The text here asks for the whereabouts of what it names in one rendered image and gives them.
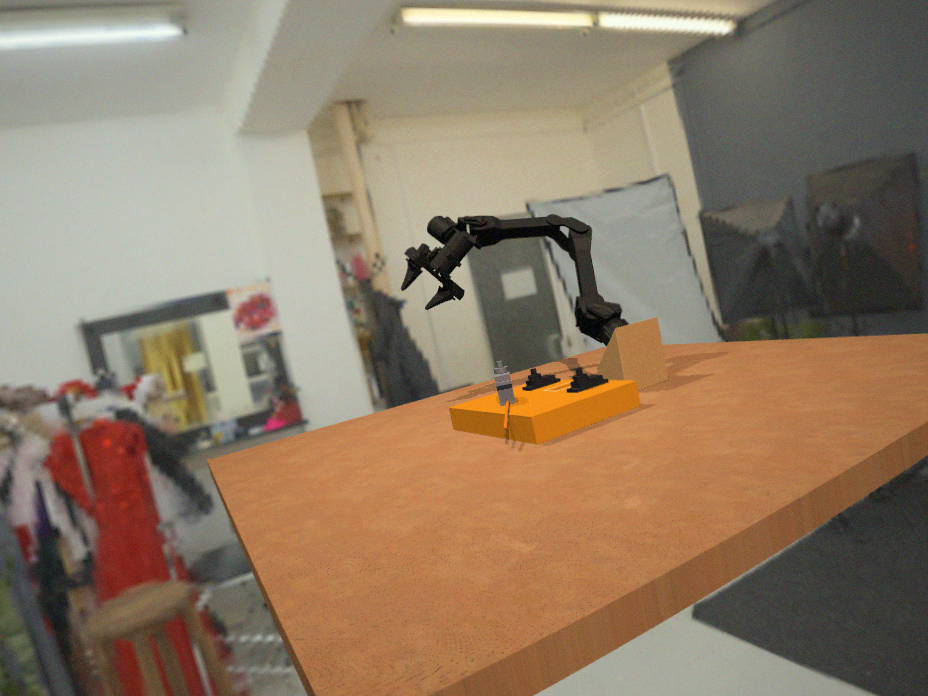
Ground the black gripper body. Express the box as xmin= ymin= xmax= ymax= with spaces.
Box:
xmin=404 ymin=245 xmax=465 ymax=300

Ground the orange flat deck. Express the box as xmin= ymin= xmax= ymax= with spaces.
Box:
xmin=449 ymin=368 xmax=641 ymax=445

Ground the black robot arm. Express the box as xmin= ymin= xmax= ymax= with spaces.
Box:
xmin=427 ymin=214 xmax=629 ymax=347

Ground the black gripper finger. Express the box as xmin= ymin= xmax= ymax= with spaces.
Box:
xmin=425 ymin=286 xmax=455 ymax=310
xmin=401 ymin=258 xmax=423 ymax=291

